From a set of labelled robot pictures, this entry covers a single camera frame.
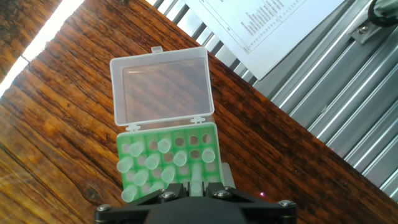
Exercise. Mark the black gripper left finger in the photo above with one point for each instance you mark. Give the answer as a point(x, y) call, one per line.
point(124, 214)

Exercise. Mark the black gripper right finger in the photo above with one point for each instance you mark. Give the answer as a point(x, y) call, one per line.
point(267, 214)

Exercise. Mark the clear box green tip rack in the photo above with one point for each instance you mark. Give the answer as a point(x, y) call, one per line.
point(228, 177)
point(161, 90)

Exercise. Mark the brown wooden board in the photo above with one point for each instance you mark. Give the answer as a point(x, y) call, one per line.
point(280, 161)

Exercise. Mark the white printed paper sheet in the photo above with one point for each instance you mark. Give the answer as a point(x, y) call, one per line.
point(273, 31)

